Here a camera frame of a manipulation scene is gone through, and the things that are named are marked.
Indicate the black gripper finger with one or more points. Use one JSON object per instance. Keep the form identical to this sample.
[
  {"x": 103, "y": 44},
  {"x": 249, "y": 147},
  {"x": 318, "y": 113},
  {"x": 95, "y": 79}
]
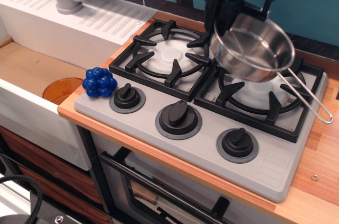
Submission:
[
  {"x": 210, "y": 13},
  {"x": 229, "y": 10}
]

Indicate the stainless steel pan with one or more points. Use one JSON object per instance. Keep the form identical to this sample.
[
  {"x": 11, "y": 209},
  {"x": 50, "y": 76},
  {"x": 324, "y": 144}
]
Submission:
[{"x": 258, "y": 51}]

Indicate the grey toy stove top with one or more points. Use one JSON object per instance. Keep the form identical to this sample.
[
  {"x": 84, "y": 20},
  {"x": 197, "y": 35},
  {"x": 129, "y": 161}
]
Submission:
[{"x": 269, "y": 174}]

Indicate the black middle stove knob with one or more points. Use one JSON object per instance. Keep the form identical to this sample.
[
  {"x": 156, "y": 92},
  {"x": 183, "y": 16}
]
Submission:
[{"x": 178, "y": 121}]

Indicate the black stove knob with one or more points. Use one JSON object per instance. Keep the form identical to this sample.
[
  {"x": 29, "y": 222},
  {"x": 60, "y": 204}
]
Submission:
[
  {"x": 178, "y": 121},
  {"x": 127, "y": 99},
  {"x": 237, "y": 146}
]

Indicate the black left stove knob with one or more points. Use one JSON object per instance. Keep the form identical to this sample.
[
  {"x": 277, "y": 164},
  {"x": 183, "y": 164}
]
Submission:
[{"x": 127, "y": 99}]

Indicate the blue toy blueberry cluster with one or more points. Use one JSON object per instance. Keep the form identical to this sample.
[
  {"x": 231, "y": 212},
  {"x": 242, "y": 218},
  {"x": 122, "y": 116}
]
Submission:
[{"x": 99, "y": 82}]

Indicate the black right stove knob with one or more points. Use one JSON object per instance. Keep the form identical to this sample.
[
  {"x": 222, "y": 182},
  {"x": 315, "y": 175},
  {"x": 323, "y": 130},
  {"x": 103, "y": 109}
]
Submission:
[{"x": 237, "y": 146}]

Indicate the black left burner grate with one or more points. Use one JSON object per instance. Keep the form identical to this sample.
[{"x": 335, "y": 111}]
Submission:
[{"x": 165, "y": 61}]

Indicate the black burner grate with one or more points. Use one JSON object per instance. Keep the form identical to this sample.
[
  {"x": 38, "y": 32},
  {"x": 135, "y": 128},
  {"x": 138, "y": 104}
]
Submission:
[
  {"x": 276, "y": 107},
  {"x": 165, "y": 61}
]

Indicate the black right burner grate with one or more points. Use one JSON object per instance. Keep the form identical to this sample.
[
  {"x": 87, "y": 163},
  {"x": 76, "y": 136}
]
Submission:
[{"x": 276, "y": 107}]

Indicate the white toy sink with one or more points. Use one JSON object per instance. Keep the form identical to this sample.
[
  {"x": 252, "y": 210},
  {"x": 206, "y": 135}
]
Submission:
[{"x": 40, "y": 46}]

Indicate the orange plastic cup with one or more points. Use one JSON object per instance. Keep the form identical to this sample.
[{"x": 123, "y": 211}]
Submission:
[{"x": 59, "y": 90}]

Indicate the toy oven door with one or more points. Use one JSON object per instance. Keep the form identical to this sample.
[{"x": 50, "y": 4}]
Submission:
[{"x": 152, "y": 193}]

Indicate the wooden drawer front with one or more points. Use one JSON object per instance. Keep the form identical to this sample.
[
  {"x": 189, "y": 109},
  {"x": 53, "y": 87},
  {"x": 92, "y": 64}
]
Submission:
[{"x": 63, "y": 185}]

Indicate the black oven door handle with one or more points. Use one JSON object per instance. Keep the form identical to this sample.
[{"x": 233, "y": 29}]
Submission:
[{"x": 117, "y": 161}]

